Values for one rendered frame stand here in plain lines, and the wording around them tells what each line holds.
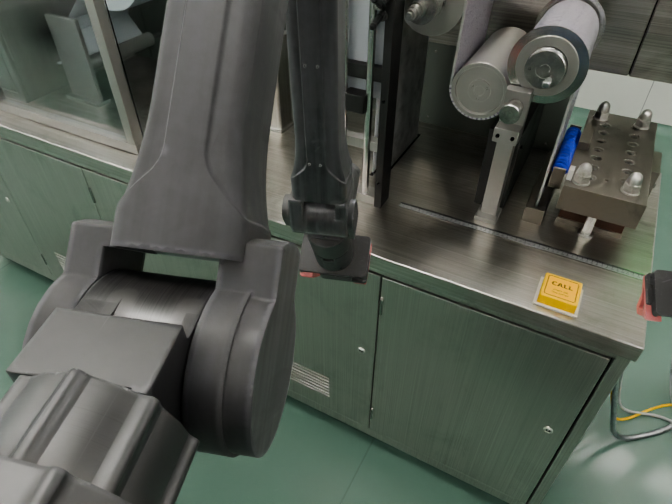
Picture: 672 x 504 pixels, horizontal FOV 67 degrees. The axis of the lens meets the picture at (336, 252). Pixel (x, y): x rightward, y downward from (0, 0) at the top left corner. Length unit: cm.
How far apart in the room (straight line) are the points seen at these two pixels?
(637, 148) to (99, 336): 129
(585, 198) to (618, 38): 42
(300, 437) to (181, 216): 165
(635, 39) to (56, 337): 135
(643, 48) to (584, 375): 76
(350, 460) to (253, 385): 161
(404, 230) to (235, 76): 95
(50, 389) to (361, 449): 167
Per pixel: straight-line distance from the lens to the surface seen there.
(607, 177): 124
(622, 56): 144
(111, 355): 21
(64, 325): 22
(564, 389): 124
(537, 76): 110
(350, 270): 74
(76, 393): 19
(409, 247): 112
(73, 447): 18
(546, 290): 106
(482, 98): 116
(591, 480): 196
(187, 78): 25
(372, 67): 109
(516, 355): 119
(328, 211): 58
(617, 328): 108
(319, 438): 185
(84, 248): 26
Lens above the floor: 163
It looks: 41 degrees down
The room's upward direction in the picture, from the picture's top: straight up
